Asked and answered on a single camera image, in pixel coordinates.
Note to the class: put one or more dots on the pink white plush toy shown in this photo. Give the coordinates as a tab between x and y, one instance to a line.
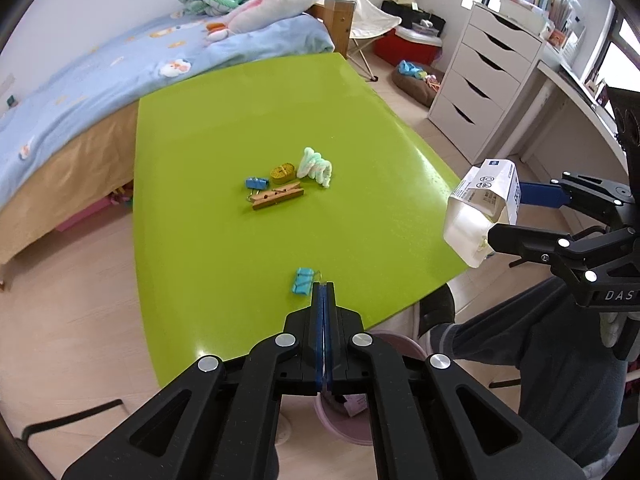
265	7

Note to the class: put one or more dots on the white carton box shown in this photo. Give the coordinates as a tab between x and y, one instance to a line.
475	205

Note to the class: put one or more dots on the red storage box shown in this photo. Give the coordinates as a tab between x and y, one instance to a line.
400	50

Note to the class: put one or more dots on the blue binder clip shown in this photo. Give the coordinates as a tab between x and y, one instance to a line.
302	282
256	183

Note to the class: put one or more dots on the colourful toy blocks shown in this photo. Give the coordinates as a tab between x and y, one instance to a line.
121	196

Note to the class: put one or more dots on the black bag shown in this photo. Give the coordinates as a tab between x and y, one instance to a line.
405	17

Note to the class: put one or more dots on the pink plastic bin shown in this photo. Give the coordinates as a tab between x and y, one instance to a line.
335	425

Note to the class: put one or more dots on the row of books and cards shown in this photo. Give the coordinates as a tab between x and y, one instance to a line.
540	7

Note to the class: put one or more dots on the pink storage box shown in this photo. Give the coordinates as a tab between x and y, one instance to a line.
82	215

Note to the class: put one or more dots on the bed with blue blanket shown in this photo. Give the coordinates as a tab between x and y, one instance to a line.
125	65

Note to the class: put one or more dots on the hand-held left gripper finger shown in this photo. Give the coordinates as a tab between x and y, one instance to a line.
330	340
319	340

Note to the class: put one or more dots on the tan bed base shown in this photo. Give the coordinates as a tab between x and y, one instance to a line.
70	165

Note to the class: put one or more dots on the white folding chair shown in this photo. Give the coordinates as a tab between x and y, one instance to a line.
372	20

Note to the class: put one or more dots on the person's right hand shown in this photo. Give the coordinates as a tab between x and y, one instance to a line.
614	327

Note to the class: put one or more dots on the wooden bed end board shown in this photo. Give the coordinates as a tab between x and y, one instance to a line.
340	22

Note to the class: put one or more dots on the small picture frame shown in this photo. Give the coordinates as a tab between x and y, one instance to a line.
595	91

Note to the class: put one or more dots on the wooden clothespin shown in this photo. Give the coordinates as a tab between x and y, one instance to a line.
277	196

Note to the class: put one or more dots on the white desk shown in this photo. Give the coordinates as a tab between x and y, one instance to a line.
575	95

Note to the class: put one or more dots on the white drawer unit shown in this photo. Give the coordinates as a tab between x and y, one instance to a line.
480	85

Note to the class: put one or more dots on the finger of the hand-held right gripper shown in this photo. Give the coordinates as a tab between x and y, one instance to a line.
525	242
542	195

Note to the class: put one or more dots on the brown basket with toys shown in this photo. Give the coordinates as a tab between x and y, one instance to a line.
412	85

